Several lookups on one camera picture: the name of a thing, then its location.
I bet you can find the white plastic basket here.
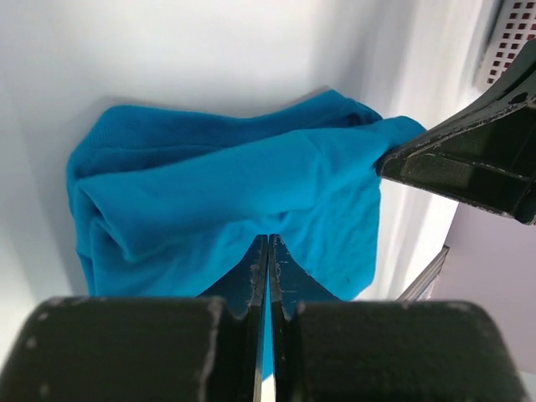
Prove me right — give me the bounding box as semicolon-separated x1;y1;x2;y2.
472;0;536;91

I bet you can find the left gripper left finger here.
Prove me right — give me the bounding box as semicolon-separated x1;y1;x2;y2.
1;235;268;401

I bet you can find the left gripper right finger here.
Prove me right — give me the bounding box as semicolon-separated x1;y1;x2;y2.
268;234;530;401

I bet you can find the blue t shirt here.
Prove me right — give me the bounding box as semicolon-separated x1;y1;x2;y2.
66;90;424;300

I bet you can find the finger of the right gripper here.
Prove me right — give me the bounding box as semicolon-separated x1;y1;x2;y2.
377;40;535;225

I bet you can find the right aluminium frame post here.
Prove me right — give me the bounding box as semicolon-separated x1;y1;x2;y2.
397;245;450;302

